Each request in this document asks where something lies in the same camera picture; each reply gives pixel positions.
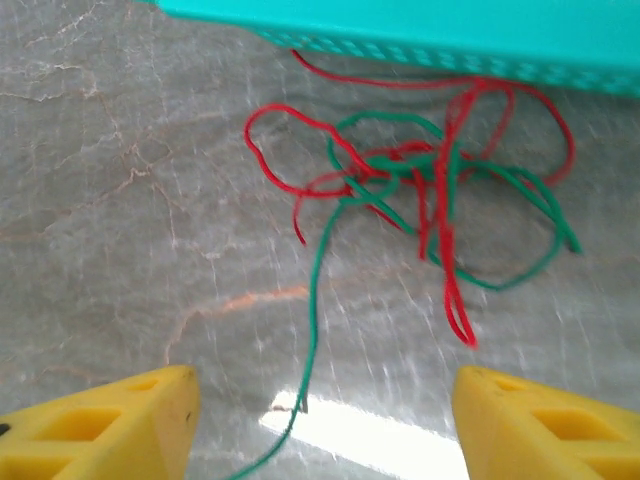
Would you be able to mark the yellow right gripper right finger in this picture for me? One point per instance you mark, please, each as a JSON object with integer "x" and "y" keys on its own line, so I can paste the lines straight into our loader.
{"x": 550, "y": 435}

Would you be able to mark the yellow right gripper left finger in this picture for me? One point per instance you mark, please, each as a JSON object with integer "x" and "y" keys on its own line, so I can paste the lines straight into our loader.
{"x": 100, "y": 435}

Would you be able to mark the teal plastic basket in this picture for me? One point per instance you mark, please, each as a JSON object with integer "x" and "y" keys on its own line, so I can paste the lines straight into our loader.
{"x": 400, "y": 25}

